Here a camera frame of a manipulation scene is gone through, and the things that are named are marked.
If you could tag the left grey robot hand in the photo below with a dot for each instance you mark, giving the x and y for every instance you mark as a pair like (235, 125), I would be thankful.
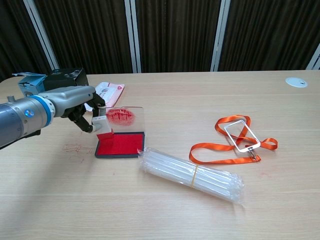
(72, 100)

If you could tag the clear red-based stamp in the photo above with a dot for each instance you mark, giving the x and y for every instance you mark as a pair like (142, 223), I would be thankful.
(106, 131)

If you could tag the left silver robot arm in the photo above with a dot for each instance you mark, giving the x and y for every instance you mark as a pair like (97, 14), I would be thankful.
(22, 120)

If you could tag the black cardboard box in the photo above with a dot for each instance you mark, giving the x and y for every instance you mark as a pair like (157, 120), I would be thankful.
(67, 76)

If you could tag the pink wet wipes pack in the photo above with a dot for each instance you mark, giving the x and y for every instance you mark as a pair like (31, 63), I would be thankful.
(111, 92)

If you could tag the blue cardboard box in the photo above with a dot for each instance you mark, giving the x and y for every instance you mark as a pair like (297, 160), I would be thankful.
(28, 83)

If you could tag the red ink pad case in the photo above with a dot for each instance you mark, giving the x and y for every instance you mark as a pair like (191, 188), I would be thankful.
(122, 135)

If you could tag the bundle of wrapped clear straws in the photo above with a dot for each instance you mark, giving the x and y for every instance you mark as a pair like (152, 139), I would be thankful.
(190, 175)

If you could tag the yellow rubber band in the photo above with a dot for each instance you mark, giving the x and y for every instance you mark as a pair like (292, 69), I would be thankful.
(194, 176)

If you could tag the clear badge holder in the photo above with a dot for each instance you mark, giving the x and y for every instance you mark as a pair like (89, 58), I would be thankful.
(241, 136)

